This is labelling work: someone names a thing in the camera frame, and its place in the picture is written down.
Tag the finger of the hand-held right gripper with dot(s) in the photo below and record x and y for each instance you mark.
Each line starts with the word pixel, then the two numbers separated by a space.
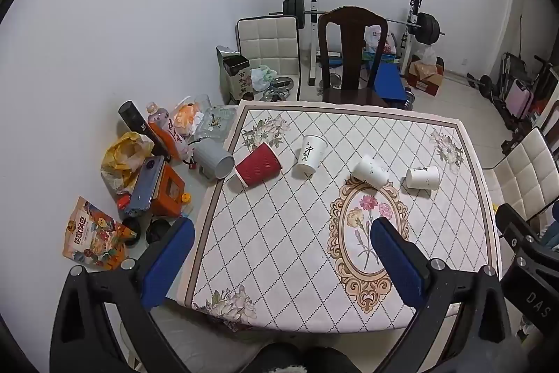
pixel 517 224

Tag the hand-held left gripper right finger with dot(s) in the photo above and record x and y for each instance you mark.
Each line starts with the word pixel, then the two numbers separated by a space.
pixel 397 263

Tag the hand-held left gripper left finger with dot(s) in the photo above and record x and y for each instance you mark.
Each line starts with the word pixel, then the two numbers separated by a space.
pixel 168 263

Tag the white cup small black print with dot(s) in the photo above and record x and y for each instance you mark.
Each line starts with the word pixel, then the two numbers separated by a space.
pixel 421 177

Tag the white speckled cup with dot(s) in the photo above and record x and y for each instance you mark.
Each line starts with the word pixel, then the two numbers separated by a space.
pixel 370 171

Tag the grey ceramic mug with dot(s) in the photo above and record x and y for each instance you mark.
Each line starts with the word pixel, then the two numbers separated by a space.
pixel 212 159

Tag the red ribbed paper cup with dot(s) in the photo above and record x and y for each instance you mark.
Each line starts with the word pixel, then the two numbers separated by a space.
pixel 257 164

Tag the white cup large black print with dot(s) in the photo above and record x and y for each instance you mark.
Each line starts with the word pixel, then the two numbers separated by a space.
pixel 309 154

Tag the black round lid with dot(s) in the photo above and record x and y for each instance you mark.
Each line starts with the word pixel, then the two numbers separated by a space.
pixel 158 231
pixel 131 229

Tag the white padded chair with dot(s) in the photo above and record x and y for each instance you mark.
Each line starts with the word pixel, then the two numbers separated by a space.
pixel 524 176
pixel 267 45

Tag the orange box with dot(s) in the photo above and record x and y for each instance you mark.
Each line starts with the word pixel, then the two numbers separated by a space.
pixel 169 191

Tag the colourful snack packet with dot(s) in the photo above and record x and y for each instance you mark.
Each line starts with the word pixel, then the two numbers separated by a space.
pixel 94 235

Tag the blue smartphone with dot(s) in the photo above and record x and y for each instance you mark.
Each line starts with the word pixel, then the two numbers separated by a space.
pixel 147 183

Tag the yellow plastic bag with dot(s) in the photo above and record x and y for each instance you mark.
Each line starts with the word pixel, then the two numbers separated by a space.
pixel 122 159

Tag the floral quilted table mat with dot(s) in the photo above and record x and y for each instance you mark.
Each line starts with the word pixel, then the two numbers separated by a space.
pixel 279 233

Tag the pink suitcase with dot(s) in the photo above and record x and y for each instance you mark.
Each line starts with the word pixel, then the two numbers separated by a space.
pixel 519 98

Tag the drink bottle orange label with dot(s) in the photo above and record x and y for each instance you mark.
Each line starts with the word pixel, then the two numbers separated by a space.
pixel 168 132

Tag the person's legs black pants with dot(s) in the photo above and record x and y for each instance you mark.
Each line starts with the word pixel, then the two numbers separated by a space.
pixel 301 357

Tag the black insulated bottle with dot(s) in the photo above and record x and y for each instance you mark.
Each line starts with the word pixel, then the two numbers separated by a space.
pixel 139 124

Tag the black dumbbell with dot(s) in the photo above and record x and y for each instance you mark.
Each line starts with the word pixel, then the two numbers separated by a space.
pixel 479 83

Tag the clear bag orange snacks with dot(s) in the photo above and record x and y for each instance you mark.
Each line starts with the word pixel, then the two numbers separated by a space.
pixel 187 117

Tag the clear glass tray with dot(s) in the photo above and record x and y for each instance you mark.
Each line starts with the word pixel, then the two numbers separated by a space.
pixel 216 121

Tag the cardboard box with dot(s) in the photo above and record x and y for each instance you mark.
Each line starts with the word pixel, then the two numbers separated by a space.
pixel 426 78

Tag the tea gift box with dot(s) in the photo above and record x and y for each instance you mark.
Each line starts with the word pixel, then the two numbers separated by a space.
pixel 233 78

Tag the metal pot lids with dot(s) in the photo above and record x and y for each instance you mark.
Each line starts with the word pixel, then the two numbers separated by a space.
pixel 277 89

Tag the pale green plastic bag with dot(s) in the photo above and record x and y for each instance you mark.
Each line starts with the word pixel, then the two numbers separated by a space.
pixel 262 76

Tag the barbell with black plates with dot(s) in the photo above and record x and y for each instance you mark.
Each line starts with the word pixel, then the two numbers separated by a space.
pixel 430 30

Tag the dark wooden chair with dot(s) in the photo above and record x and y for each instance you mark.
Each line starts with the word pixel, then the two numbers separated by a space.
pixel 351 45

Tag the white red plastic bag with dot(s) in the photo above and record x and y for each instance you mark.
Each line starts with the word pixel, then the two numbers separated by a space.
pixel 380 41

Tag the white squat rack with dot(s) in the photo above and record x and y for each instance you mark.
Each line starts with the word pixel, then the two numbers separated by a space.
pixel 313 49

